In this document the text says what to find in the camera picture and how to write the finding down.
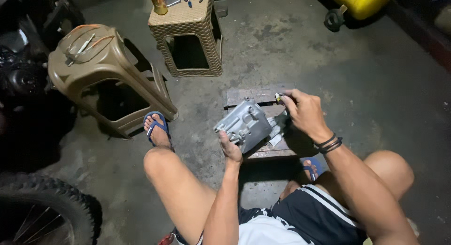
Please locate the small black wheel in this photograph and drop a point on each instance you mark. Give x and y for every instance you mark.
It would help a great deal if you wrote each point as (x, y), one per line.
(333, 20)

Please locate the grey metal engine cover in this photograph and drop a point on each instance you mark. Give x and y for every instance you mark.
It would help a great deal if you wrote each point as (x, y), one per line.
(245, 125)

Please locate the red plastic seat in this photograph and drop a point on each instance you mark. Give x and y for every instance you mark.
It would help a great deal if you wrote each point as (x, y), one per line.
(165, 240)

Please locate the yellow spray can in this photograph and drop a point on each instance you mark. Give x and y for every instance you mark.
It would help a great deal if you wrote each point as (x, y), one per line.
(158, 2)

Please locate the yellow tank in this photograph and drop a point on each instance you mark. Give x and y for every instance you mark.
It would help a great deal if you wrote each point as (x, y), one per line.
(363, 1)

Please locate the person's leg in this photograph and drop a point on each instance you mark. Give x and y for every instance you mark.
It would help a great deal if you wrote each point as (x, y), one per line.
(176, 192)
(391, 171)

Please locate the knobby motorcycle tyre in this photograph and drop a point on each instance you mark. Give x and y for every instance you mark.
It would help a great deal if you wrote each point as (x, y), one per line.
(53, 195)

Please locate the black wristbands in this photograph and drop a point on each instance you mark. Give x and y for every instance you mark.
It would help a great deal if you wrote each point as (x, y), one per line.
(329, 143)

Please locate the beige wicker pattern stool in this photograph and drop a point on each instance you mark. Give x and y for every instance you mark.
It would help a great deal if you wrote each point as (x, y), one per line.
(183, 24)

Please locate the blue flip flop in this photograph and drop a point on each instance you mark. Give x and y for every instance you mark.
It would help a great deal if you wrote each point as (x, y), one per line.
(312, 169)
(158, 127)

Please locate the person's right leg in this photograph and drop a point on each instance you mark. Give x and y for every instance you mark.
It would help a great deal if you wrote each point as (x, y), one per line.
(391, 171)

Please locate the low wooden bench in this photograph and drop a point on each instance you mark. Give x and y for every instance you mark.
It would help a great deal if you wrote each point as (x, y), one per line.
(260, 95)

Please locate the small yellow white tool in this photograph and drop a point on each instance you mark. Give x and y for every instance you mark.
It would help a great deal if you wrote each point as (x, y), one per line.
(278, 97)

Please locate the small grey box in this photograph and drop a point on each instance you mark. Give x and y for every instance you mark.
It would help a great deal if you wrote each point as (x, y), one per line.
(221, 8)

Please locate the person's left leg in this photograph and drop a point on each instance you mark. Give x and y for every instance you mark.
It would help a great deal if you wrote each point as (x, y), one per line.
(176, 192)

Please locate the dark motorcycle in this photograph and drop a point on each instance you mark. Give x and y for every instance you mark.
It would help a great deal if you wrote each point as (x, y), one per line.
(24, 79)

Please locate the person's left hand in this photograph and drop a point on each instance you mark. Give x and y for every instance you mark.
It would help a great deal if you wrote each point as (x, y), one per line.
(232, 152)

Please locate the grey crumpled rag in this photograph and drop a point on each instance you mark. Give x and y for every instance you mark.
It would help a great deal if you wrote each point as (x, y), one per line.
(276, 134)

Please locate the person's right hand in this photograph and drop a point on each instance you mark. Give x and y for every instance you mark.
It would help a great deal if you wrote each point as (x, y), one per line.
(305, 112)

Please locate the black white striped shorts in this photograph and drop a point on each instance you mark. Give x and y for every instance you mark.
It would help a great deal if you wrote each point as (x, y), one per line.
(310, 216)

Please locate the brown plastic stool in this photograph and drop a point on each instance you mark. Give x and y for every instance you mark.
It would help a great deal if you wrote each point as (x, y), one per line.
(105, 65)

